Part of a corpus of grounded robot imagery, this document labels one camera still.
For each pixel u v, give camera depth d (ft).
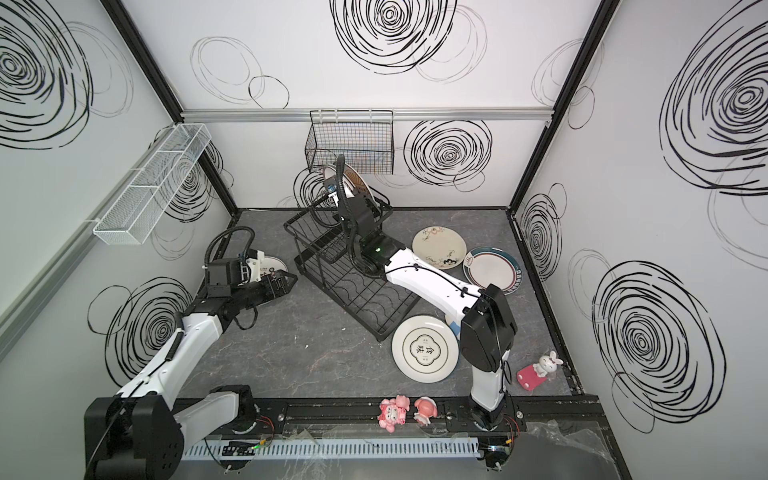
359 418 2.47
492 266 3.37
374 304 3.06
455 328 2.90
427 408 2.39
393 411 2.36
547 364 2.47
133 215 2.37
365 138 3.16
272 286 2.41
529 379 2.64
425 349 2.78
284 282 2.46
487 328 1.48
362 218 1.80
